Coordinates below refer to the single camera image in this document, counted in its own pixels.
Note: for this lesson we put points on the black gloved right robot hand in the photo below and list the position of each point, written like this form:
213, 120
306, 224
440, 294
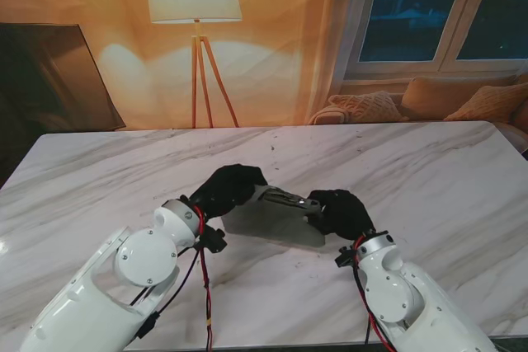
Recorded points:
342, 214

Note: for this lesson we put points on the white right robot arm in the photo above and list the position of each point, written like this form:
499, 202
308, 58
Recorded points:
404, 298

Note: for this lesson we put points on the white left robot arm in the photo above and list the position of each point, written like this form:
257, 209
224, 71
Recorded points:
115, 286

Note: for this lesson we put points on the sheer beige curtain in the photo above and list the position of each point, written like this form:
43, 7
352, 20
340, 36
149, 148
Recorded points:
330, 38

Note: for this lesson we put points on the dark flat television screen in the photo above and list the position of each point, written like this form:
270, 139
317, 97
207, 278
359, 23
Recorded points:
49, 80

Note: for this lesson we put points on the grey suede zipper pouch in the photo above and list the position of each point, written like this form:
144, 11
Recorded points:
272, 224

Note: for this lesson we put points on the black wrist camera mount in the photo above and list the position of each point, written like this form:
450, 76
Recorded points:
213, 240
344, 259

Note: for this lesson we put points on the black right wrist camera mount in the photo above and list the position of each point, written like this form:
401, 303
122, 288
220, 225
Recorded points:
344, 259

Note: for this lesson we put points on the plain orange cushion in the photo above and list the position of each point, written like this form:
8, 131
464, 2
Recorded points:
437, 98

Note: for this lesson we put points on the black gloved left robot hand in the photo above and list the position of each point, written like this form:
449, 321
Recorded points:
227, 193

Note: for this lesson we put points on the beige sofa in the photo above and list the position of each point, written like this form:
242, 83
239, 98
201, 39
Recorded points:
412, 88

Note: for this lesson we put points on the white framed window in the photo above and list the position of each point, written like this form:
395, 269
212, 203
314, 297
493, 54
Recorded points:
441, 10

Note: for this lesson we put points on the cream knitted cushion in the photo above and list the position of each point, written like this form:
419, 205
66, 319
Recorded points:
367, 106

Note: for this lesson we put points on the orange knitted cushion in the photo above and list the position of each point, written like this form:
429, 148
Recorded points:
491, 102

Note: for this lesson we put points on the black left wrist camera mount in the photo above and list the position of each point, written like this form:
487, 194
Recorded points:
213, 240

